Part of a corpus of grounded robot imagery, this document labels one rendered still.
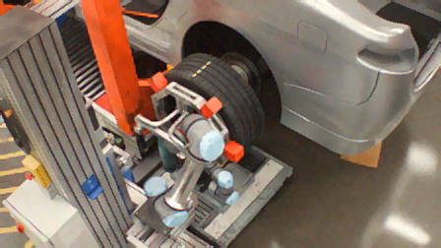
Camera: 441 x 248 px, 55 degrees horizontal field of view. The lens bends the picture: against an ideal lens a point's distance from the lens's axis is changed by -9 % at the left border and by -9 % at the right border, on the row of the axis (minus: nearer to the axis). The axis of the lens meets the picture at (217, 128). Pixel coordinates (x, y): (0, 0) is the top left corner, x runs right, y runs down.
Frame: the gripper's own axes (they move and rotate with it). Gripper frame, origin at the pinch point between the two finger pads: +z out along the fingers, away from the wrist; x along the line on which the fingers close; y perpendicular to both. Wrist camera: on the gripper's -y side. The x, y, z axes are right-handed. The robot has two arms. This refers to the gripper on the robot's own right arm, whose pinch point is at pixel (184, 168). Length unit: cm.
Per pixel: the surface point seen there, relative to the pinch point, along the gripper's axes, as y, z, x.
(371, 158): -82, -62, -134
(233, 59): 14, 25, -75
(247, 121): 12.7, -13.5, -38.7
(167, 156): -18.3, 25.5, -9.2
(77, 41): -57, 227, -75
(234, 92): 27.6, -3.5, -40.9
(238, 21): 55, 11, -64
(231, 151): 5.4, -15.6, -21.8
